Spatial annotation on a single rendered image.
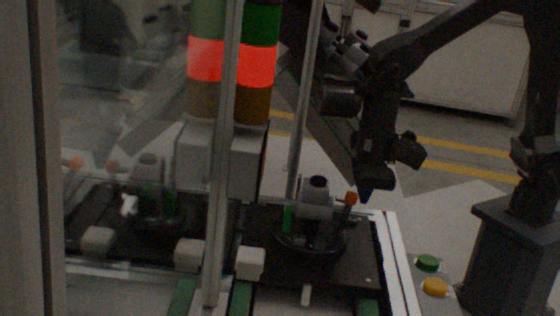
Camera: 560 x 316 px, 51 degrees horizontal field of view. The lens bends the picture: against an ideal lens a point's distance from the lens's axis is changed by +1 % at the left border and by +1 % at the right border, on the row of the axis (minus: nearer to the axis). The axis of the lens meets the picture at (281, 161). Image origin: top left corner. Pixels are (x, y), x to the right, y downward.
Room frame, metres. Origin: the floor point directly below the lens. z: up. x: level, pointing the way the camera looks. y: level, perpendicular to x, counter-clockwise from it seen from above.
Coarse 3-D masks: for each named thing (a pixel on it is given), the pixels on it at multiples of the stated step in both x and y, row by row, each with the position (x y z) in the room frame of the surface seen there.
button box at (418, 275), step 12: (408, 264) 0.89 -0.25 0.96; (444, 264) 0.90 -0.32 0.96; (420, 276) 0.85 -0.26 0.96; (432, 276) 0.86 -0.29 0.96; (444, 276) 0.86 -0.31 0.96; (420, 288) 0.82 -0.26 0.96; (420, 300) 0.78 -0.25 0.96; (432, 300) 0.79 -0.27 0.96; (444, 300) 0.79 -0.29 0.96; (456, 300) 0.80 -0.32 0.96; (432, 312) 0.76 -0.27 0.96; (444, 312) 0.76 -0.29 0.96; (456, 312) 0.77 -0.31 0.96
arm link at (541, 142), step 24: (528, 24) 0.94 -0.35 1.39; (552, 24) 0.90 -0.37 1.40; (552, 48) 0.91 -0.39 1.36; (552, 72) 0.92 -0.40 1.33; (528, 96) 0.94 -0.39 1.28; (552, 96) 0.92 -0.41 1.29; (528, 120) 0.94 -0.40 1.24; (552, 120) 0.92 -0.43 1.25; (528, 144) 0.92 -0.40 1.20; (552, 144) 0.91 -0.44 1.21; (528, 168) 0.90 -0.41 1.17
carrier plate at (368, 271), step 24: (264, 216) 0.97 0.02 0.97; (336, 216) 1.00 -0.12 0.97; (360, 216) 1.02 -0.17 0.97; (264, 240) 0.88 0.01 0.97; (360, 240) 0.93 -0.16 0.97; (264, 264) 0.81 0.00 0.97; (288, 264) 0.82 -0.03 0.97; (312, 264) 0.83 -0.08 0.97; (336, 264) 0.84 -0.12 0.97; (360, 264) 0.85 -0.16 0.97; (312, 288) 0.78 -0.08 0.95; (336, 288) 0.78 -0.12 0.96; (360, 288) 0.78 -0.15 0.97
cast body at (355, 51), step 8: (352, 48) 1.17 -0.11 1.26; (360, 48) 1.18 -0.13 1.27; (368, 48) 1.17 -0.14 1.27; (336, 56) 1.20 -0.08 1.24; (344, 56) 1.18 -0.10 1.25; (352, 56) 1.17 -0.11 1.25; (360, 56) 1.16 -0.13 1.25; (336, 64) 1.18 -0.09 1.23; (344, 64) 1.17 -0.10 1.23; (352, 64) 1.17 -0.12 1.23; (360, 64) 1.16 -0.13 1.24; (352, 72) 1.16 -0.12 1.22
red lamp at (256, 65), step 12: (240, 48) 0.70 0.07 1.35; (252, 48) 0.69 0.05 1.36; (264, 48) 0.69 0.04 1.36; (276, 48) 0.71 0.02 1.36; (240, 60) 0.70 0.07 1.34; (252, 60) 0.69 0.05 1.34; (264, 60) 0.69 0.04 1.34; (240, 72) 0.69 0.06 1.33; (252, 72) 0.69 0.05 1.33; (264, 72) 0.69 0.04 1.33; (252, 84) 0.69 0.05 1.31; (264, 84) 0.69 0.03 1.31
